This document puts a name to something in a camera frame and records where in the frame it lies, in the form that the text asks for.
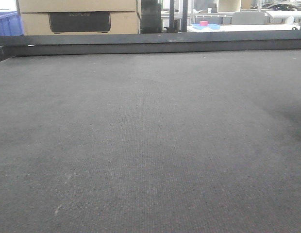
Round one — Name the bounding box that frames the pink block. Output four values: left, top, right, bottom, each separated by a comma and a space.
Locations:
200, 20, 209, 27

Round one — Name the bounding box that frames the black conveyor side rail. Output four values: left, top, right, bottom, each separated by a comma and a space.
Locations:
0, 30, 301, 63

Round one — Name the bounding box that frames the large cardboard box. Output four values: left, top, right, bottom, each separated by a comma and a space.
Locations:
18, 0, 141, 35

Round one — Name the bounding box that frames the blue bin far left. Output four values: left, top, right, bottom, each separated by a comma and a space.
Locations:
0, 11, 24, 36

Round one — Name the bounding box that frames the grey chair back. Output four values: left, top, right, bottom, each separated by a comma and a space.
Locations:
231, 11, 265, 25

